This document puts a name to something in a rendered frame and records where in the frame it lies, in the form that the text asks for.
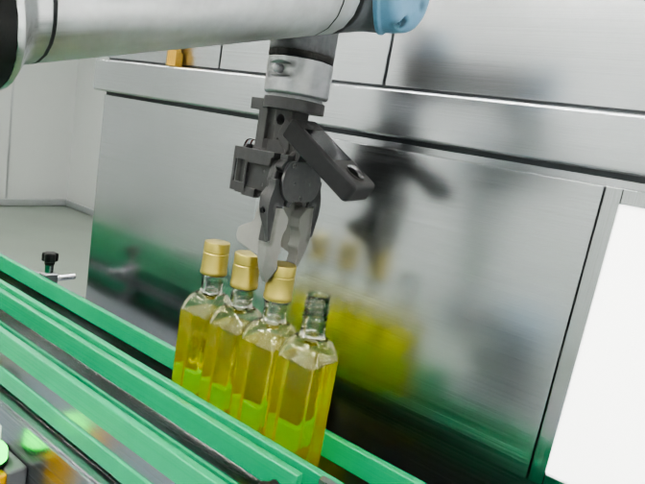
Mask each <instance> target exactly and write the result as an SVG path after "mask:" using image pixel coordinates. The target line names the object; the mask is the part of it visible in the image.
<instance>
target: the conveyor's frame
mask: <svg viewBox="0 0 645 484"><path fill-rule="evenodd" d="M0 440H1V441H3V442H4V443H5V444H6V445H7V446H8V450H9V451H10V452H11V453H13V454H14V455H15V456H16V457H17V458H18V459H19V460H20V461H21V462H22V463H23V464H24V465H25V466H26V467H27V474H26V484H115V483H114V482H113V481H112V480H110V479H109V478H108V477H107V476H106V475H104V474H103V473H102V472H100V471H99V470H98V469H97V468H96V467H94V466H93V465H92V464H91V463H90V462H88V461H87V460H86V459H85V458H84V457H82V456H81V455H80V454H79V453H78V452H77V451H76V450H74V449H73V448H72V447H70V446H69V445H68V444H66V443H65V442H64V441H63V440H62V439H61V438H60V437H59V436H58V435H57V434H55V433H54V432H53V431H52V430H51V429H49V428H48V427H47V426H46V425H45V424H43V423H42V422H41V421H39V420H38V419H37V418H36V417H35V416H33V415H32V414H31V413H30V412H29V411H27V410H26V409H25V408H24V407H23V406H21V405H20V404H19V403H18V402H17V401H15V400H14V399H13V398H12V397H10V396H9V395H8V394H7V393H5V392H4V391H3V390H2V389H1V388H0Z"/></svg>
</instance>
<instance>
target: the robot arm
mask: <svg viewBox="0 0 645 484"><path fill-rule="evenodd" d="M428 4H429V0H0V90H3V89H5V88H7V87H8V86H9V85H11V84H12V83H13V81H14V80H15V78H16V76H17V75H18V73H19V71H20V70H21V68H22V66H23V64H33V63H43V62H52V61H71V60H80V59H90V58H100V57H109V56H119V55H128V54H138V53H148V52H157V51H167V50H177V49H186V48H196V47H205V46H214V45H224V44H233V43H243V42H253V41H262V40H270V49H269V57H268V64H267V72H266V79H265V85H264V90H265V91H266V92H268V93H269V95H264V98H260V97H251V109H259V114H258V121H257V128H256V135H255V139H253V138H248V139H247V140H246V141H245V143H244V146H237V145H235V148H234V155H233V162H232V169H231V176H230V183H229V188H230V189H234V191H237V192H241V195H245V196H249V197H253V198H259V197H260V200H259V206H258V207H257V209H256V212H255V216H254V219H253V220H252V221H251V222H249V223H246V224H243V225H241V226H239V228H238V230H237V233H236V236H237V240H238V241H239V242H240V243H241V244H242V245H243V246H245V247H246V248H247V249H249V250H250V251H251V252H253V253H254V254H256V255H257V258H258V269H259V274H260V277H261V280H262V281H264V282H268V281H269V279H270V278H271V277H272V276H273V274H274V273H275V272H276V270H277V268H278V267H277V259H278V255H279V253H280V250H281V248H283V249H284V250H285V251H287V252H288V256H287V259H286V261H287V262H291V263H293V264H295V265H297V267H298V265H299V263H300V261H301V259H302V257H303V255H304V253H305V251H306V248H307V246H308V243H309V240H310V238H311V237H312V235H313V232H314V229H315V226H316V223H317V220H318V217H319V213H320V208H321V187H322V182H321V178H322V180H323V181H324V182H325V183H326V184H327V185H328V186H329V187H330V188H331V189H332V191H333V192H334V193H335V194H336V195H337V196H338V197H339V198H340V199H341V200H342V201H343V202H349V201H361V200H366V199H367V197H368V196H369V195H370V193H371V192H372V190H373V189H374V183H373V181H372V180H371V179H370V178H369V177H368V176H367V175H366V174H365V173H364V172H363V171H362V170H361V169H360V168H359V167H358V166H357V165H356V164H355V163H354V161H353V160H352V159H351V158H350V157H349V156H348V155H347V154H346V153H345V152H344V151H343V150H342V149H341V148H340V147H339V146H338V145H337V144H336V143H335V142H334V140H333V139H332V138H331V137H330V136H329V135H328V134H327V133H326V132H325V131H324V130H323V129H322V128H321V127H320V126H319V125H318V124H317V123H316V122H313V121H308V117H309V115H312V116H319V117H323V114H324V108H325V105H323V103H326V102H327V101H328V97H329V91H330V86H331V80H332V74H333V63H334V59H335V53H336V48H337V42H338V36H339V34H341V33H352V32H367V33H377V34H378V35H379V36H383V35H384V34H385V33H388V34H403V33H408V32H410V31H412V30H413V29H415V28H416V27H417V25H418V24H419V22H420V21H421V19H422V18H423V17H424V15H425V12H426V10H427V7H428ZM250 139H252V141H251V144H249V143H247V142H248V140H250ZM254 140H255V141H254ZM253 141H254V144H252V142H253ZM237 158H238V159H237ZM236 163H237V167H236ZM235 170H236V174H235ZM234 177H235V179H234ZM283 207H284V208H283ZM280 247H281V248H280Z"/></svg>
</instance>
